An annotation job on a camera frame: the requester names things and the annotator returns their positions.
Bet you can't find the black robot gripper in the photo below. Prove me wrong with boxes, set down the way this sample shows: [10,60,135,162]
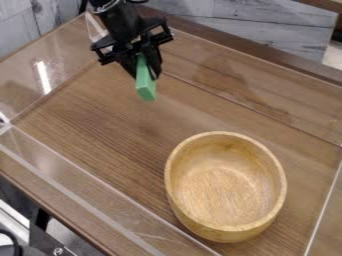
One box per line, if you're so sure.
[91,4,173,80]

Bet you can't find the green rectangular block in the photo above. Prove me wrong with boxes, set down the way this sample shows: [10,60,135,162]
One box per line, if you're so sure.
[135,54,156,101]

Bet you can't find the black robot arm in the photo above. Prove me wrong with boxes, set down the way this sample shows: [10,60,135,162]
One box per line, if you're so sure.
[89,0,173,80]

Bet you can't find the light wooden oval bowl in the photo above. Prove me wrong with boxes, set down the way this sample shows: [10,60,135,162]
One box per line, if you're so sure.
[164,131,287,243]

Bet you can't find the clear acrylic corner bracket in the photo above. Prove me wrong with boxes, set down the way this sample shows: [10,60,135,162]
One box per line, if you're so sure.
[85,12,108,43]

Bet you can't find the black table leg bracket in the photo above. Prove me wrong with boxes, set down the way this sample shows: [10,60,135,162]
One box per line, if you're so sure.
[28,208,77,256]

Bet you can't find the black cable under table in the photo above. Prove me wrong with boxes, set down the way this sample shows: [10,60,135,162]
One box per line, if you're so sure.
[0,228,24,256]

